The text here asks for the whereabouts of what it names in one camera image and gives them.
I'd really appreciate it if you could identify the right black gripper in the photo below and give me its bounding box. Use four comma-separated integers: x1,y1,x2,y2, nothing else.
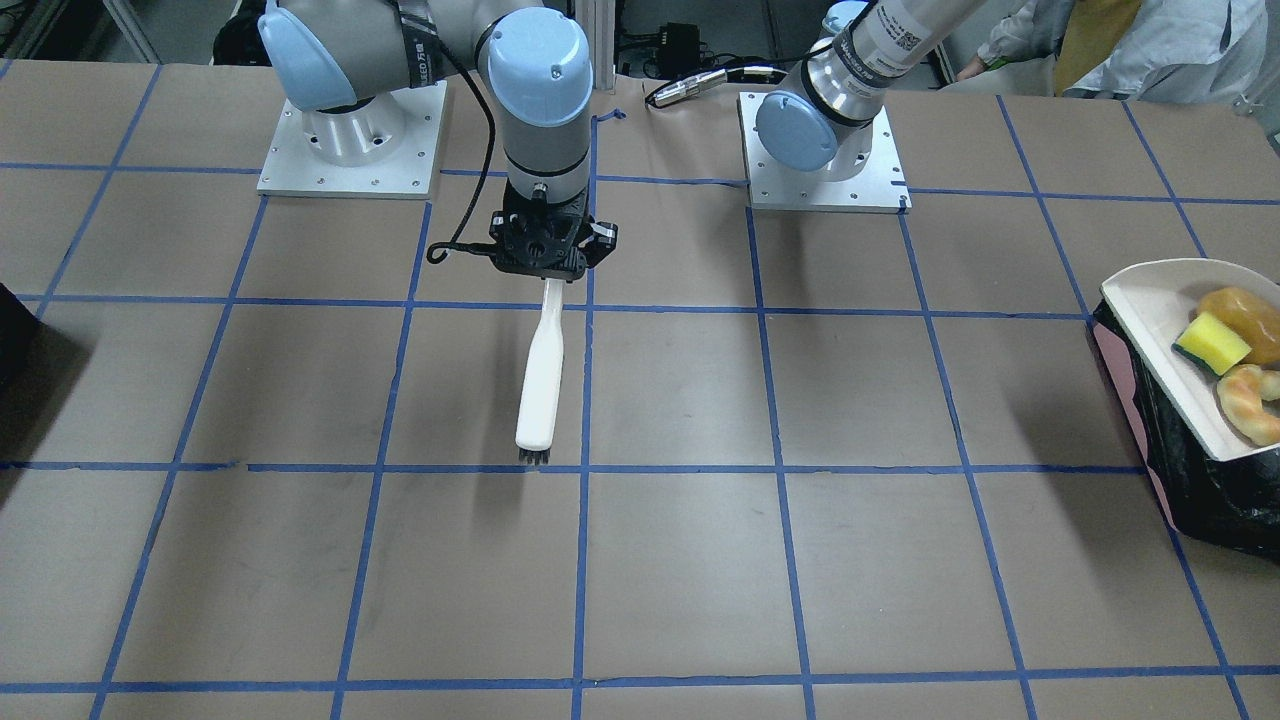
489,186,620,279

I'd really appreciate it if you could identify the beige dustpan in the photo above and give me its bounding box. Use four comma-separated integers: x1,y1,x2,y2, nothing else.
1100,258,1280,462

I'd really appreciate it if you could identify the yellow sponge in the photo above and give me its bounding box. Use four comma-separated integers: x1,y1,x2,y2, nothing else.
1172,313,1253,377

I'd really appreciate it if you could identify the seated person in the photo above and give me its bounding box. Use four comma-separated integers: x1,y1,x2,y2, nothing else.
945,1,1268,104

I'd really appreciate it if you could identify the beige hand brush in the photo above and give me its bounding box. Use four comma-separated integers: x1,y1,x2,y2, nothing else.
515,279,566,466

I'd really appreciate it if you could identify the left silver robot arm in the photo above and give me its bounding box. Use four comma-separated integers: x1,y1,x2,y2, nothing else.
754,1,980,172

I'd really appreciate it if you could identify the orange bread roll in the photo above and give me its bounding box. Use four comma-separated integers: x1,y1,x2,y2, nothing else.
1196,286,1279,366

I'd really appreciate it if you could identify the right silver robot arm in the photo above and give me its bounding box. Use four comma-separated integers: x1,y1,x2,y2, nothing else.
257,1,618,282

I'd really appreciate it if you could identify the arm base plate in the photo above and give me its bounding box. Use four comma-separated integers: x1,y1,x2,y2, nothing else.
257,81,448,201
739,92,913,214

